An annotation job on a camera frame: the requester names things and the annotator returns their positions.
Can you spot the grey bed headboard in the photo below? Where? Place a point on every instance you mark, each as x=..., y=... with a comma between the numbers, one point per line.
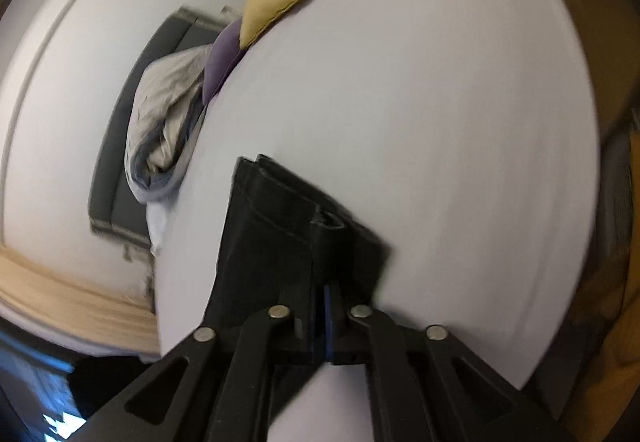
x=115, y=171

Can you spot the bed with white sheet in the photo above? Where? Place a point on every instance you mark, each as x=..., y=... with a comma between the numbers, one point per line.
x=425, y=121

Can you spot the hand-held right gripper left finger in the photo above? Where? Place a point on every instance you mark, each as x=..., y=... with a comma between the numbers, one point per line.
x=300, y=328

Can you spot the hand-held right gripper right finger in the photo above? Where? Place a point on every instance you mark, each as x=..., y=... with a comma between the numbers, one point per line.
x=328, y=322

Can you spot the person's yellow clothing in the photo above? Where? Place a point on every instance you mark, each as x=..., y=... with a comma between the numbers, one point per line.
x=610, y=372

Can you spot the purple pillow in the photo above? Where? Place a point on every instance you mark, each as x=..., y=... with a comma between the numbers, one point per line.
x=222, y=61

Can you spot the black pants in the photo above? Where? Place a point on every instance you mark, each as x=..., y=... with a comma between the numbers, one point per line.
x=270, y=242

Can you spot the black-framed window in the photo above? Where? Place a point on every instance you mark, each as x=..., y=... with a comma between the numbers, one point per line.
x=30, y=387

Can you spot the white and grey duvet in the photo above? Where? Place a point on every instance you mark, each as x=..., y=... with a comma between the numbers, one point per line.
x=160, y=111

